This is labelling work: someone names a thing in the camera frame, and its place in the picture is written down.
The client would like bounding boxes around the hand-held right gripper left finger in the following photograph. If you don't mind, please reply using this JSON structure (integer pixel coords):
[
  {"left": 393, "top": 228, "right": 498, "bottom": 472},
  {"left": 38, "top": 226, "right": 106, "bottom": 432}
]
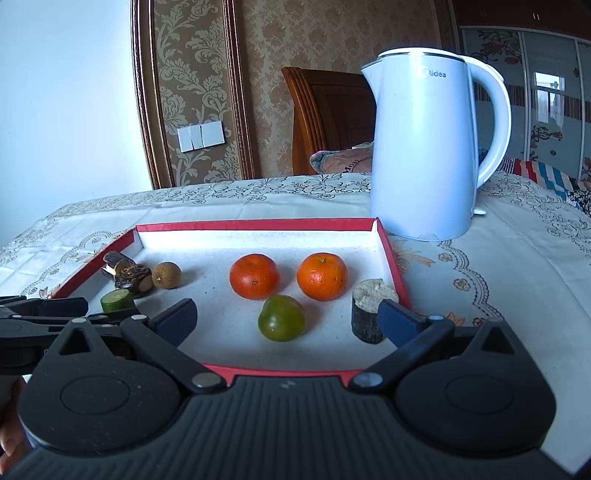
[{"left": 44, "top": 298, "right": 229, "bottom": 395}]

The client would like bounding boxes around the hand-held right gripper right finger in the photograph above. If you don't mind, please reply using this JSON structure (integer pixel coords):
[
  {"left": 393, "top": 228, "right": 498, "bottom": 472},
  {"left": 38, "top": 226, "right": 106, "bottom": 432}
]
[{"left": 349, "top": 300, "right": 525, "bottom": 394}]

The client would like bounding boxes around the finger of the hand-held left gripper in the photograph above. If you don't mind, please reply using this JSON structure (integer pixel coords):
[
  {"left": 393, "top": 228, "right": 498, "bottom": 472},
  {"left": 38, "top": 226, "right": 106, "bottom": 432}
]
[
  {"left": 88, "top": 310, "right": 141, "bottom": 325},
  {"left": 0, "top": 298, "right": 89, "bottom": 319}
]

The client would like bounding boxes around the green cucumber piece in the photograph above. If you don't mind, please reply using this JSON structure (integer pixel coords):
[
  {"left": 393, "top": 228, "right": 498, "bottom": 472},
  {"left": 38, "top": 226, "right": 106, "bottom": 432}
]
[{"left": 100, "top": 289, "right": 136, "bottom": 315}]

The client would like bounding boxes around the grey sugarcane piece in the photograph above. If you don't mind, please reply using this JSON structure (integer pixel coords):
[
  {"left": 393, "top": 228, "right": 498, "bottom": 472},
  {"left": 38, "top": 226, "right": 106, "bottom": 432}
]
[{"left": 351, "top": 278, "right": 399, "bottom": 345}]

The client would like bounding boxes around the dark brown water chestnut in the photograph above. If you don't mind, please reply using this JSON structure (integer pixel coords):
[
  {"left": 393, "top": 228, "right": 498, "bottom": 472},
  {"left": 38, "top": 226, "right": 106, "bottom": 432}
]
[{"left": 115, "top": 263, "right": 154, "bottom": 296}]

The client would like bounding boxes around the dark purple sugarcane piece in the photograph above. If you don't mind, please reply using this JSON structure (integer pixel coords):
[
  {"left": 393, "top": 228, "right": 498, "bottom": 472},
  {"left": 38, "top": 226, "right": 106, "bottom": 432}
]
[{"left": 102, "top": 250, "right": 136, "bottom": 278}]

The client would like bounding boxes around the red shallow tray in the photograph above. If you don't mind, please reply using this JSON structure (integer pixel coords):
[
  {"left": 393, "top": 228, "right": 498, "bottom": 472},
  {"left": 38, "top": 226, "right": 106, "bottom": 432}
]
[{"left": 50, "top": 217, "right": 413, "bottom": 384}]

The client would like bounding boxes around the orange tangerine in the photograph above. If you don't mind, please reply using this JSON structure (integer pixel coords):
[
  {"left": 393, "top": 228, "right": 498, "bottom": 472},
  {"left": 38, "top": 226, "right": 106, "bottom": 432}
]
[
  {"left": 229, "top": 253, "right": 280, "bottom": 301},
  {"left": 296, "top": 252, "right": 348, "bottom": 300}
]

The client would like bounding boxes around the green tangerine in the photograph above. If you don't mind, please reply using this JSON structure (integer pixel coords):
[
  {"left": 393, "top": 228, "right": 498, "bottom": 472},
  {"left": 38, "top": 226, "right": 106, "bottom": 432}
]
[{"left": 257, "top": 294, "right": 306, "bottom": 343}]

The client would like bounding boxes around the person's left hand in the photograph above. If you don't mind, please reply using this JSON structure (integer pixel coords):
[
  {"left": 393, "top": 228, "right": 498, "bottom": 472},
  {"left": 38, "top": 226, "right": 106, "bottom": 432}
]
[{"left": 0, "top": 376, "right": 31, "bottom": 467}]

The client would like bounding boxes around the brown patterned pillow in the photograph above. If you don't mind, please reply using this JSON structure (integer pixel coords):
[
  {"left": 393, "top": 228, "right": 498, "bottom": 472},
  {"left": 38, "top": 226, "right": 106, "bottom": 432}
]
[{"left": 309, "top": 142, "right": 376, "bottom": 175}]

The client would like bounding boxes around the white electric kettle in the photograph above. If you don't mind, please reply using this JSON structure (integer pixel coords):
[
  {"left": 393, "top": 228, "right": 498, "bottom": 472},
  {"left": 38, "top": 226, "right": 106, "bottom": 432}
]
[{"left": 360, "top": 47, "right": 512, "bottom": 242}]

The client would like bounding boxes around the striped colourful blanket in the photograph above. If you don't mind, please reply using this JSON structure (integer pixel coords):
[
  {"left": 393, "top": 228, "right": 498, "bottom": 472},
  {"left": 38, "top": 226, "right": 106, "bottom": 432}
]
[{"left": 501, "top": 156, "right": 591, "bottom": 210}]

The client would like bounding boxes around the wardrobe with sliding doors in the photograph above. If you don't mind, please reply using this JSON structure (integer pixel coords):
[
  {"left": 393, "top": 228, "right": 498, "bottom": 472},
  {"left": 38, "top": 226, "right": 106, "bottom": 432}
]
[{"left": 455, "top": 23, "right": 591, "bottom": 181}]

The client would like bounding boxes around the white light switch panel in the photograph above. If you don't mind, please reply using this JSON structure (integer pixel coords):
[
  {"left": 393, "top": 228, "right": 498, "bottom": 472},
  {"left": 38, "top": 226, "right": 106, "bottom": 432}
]
[{"left": 177, "top": 121, "right": 226, "bottom": 153}]

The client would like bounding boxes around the wooden wall moulding frame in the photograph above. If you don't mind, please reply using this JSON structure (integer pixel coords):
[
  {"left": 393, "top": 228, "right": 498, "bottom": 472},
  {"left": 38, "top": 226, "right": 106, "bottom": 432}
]
[{"left": 130, "top": 0, "right": 257, "bottom": 190}]

